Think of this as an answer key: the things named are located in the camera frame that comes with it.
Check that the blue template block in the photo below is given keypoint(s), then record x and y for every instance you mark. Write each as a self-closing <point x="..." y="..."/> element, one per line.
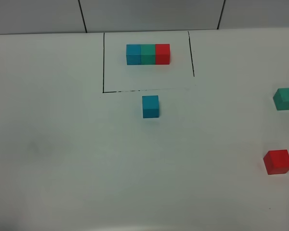
<point x="133" y="54"/>

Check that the green template block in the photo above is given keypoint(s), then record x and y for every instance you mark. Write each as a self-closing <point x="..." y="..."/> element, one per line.
<point x="148" y="54"/>

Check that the red template block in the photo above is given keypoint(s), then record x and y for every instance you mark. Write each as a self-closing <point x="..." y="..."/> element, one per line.
<point x="163" y="53"/>

